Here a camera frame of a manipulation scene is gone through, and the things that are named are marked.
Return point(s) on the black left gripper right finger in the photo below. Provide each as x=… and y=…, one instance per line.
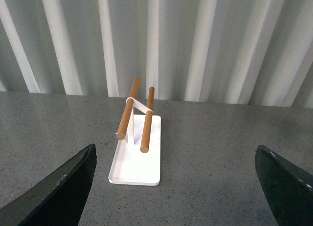
x=287, y=188

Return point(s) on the white rack with wooden bars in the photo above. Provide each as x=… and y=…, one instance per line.
x=137, y=157

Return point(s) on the white pleated curtain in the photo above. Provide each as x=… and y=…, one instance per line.
x=257, y=52

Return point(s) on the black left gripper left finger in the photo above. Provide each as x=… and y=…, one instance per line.
x=57, y=200

